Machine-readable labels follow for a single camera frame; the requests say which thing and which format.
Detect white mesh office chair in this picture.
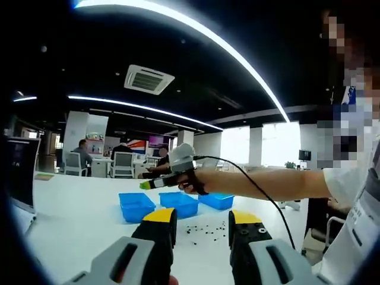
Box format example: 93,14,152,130
110,151,135,179
64,151,89,176

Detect blue plastic bin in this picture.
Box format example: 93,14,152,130
118,192,157,223
159,191,200,220
198,192,235,211

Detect black office chair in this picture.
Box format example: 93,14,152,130
302,197,351,256

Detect open silver laptop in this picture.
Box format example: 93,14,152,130
5,137,41,229

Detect black cable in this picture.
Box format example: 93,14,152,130
192,155,297,250

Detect striped flag wall poster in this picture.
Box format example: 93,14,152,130
127,140,148,154

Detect long curved ceiling light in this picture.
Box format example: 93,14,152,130
74,0,291,123

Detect person's right hand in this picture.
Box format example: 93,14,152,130
177,169,210,196

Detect white game controller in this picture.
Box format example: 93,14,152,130
280,199,301,211

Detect black resistors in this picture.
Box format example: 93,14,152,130
185,219,229,246

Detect curved ceiling light strip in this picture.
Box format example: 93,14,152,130
67,94,224,131

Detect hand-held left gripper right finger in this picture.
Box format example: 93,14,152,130
227,209,330,285

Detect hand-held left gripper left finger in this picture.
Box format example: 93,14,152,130
64,207,178,285

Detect ceiling air conditioner vent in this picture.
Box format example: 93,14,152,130
123,64,176,96

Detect white display shelf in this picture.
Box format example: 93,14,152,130
85,133,105,157

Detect purple screen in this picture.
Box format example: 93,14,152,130
148,135,170,148

